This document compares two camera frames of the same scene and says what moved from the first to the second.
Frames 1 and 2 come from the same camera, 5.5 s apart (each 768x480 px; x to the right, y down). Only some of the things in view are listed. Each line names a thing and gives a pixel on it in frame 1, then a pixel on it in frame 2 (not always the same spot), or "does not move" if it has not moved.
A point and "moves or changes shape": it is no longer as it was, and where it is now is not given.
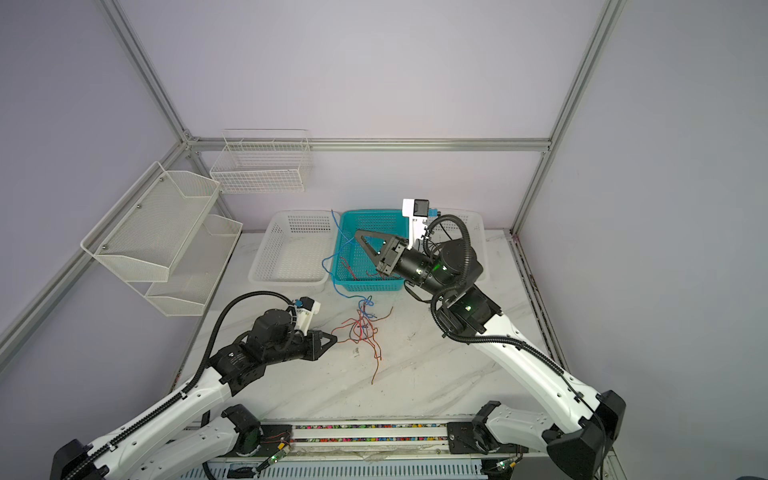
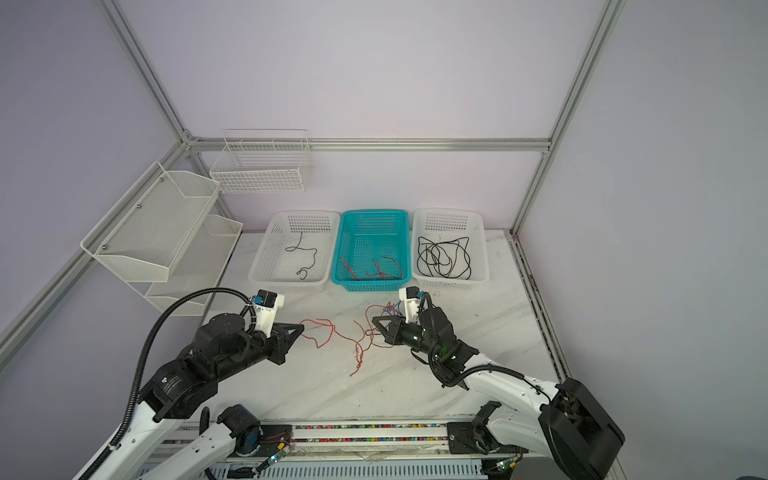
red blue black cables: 363,330 moves or changes shape
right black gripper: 387,252 -> 394,333
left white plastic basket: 297,252 does not move
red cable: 348,268 does not move
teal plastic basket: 353,266 does not move
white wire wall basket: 262,161 does not move
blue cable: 362,299 -> 292,248
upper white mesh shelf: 146,232 does not move
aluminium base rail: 323,441 does not move
